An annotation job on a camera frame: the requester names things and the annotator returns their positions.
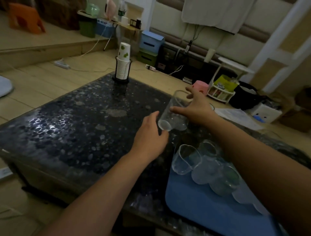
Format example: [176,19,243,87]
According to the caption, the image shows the black wire cup holder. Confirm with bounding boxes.
[112,56,132,84]

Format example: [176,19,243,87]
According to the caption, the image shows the clear plastic cup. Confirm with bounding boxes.
[158,90,192,132]
[172,144,202,175]
[198,140,221,158]
[191,157,222,185]
[209,163,241,197]

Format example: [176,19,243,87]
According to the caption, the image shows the blue plastic basket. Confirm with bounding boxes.
[95,18,115,38]

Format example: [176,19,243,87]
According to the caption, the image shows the white snack rack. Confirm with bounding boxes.
[208,83,236,104]

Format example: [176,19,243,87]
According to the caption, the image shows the orange plastic stool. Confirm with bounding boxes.
[9,3,46,34]

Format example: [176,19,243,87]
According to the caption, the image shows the person's right forearm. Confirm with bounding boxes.
[201,114,311,236]

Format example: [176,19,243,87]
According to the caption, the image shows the blue storage box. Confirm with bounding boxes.
[139,30,165,54]

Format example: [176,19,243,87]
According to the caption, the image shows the white power cable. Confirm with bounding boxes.
[69,23,115,73]

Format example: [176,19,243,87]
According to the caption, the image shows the pink plastic cup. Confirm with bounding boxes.
[192,80,209,96]

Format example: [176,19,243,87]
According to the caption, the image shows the green storage box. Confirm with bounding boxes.
[137,49,159,67]

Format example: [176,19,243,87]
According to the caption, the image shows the yellow-green snack packet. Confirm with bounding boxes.
[214,74,239,93]

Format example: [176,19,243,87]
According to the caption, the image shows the white paper sheets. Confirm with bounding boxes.
[214,108,264,131]

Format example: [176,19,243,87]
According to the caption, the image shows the grey cushion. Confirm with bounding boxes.
[0,75,14,98]

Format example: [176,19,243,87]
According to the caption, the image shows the green trash bin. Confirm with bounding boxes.
[77,10,98,38]

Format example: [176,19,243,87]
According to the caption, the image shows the white tissue box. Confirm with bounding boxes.
[250,103,283,124]

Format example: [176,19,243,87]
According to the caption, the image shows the white hanging cloth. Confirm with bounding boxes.
[181,0,257,34]

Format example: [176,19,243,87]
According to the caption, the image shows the person's left hand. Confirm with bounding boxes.
[128,111,170,164]

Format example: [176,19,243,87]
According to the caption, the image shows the white ladder frame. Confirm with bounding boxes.
[241,0,311,94]

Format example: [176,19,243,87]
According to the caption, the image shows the blue mat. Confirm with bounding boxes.
[165,167,286,236]

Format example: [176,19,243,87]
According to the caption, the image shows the clear water bottle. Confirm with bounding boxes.
[118,0,128,22]

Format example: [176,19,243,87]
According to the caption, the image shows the black bag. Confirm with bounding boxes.
[229,81,270,110]

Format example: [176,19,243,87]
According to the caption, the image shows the person's left forearm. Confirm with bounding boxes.
[39,151,156,236]

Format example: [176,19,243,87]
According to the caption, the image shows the stack of white paper cups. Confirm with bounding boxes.
[116,42,132,80]

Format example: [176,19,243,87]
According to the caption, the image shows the person's right hand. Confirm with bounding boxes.
[170,86,217,126]

